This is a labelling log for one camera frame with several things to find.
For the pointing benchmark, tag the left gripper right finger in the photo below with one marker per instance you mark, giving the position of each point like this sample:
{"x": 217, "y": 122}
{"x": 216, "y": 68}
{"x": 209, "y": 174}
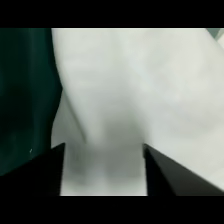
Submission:
{"x": 170, "y": 178}

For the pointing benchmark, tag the white garment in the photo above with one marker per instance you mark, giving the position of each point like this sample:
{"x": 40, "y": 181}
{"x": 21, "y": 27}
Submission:
{"x": 133, "y": 86}

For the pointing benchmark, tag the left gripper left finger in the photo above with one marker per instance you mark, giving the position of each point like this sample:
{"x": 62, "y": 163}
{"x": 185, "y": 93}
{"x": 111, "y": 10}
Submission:
{"x": 40, "y": 176}

